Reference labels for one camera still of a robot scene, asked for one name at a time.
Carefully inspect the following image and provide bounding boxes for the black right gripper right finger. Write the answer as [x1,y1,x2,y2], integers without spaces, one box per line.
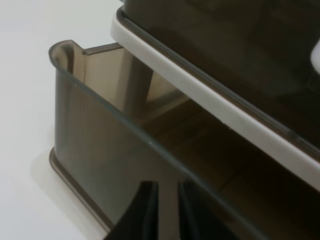
[177,181,253,240]

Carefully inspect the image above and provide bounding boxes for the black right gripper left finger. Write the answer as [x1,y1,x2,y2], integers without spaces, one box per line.
[105,181,159,240]

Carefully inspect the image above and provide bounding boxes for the smoky drawer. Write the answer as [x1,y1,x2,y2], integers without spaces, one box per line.
[49,40,320,240]
[116,0,320,157]

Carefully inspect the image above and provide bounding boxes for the white plastic drawer cabinet frame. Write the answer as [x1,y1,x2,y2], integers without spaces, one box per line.
[110,15,320,190]

